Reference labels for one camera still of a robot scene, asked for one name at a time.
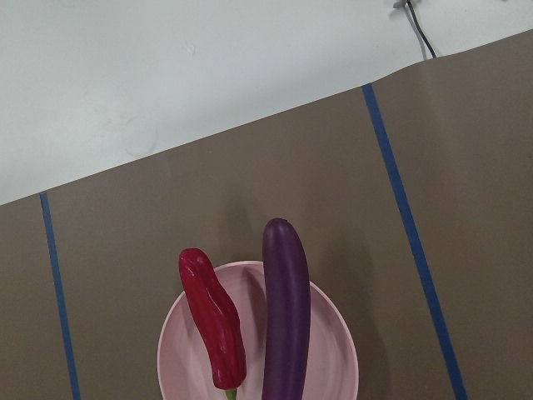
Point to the purple eggplant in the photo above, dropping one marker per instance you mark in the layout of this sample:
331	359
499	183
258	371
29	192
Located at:
288	305

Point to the red chili pepper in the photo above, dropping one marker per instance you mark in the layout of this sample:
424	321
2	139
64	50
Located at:
217	320

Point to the pink plate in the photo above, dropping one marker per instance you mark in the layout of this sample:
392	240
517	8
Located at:
183	367

